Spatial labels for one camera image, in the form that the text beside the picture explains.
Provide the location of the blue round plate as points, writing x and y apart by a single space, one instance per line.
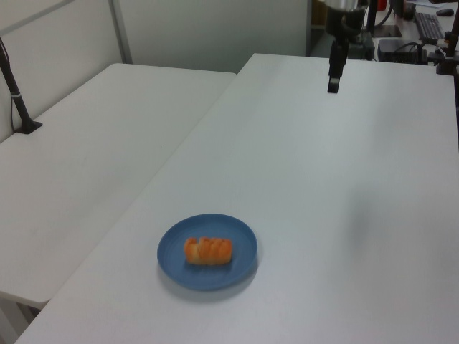
172 258

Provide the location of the dark camera stand clamp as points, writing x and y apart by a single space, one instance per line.
448 57

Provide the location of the grey partition frame post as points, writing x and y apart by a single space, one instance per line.
121 32

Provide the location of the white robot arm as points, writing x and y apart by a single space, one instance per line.
340 4

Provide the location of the black mini computer box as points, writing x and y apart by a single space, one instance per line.
398 50

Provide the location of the black keyboard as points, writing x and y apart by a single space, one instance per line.
429 26

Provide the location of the black camera pole with base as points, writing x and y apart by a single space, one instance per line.
16 102

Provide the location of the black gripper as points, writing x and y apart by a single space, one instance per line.
339 57

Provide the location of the white side table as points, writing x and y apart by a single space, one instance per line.
89 161

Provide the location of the orange-brown bread roll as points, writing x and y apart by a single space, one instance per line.
208 251

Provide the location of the black computer mouse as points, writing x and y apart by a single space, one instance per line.
444 12

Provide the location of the black monitor stand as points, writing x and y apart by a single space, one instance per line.
387 31

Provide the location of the yellowish wooden shelf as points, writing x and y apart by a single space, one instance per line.
318 12

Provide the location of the white zip tie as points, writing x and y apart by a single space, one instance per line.
15 95

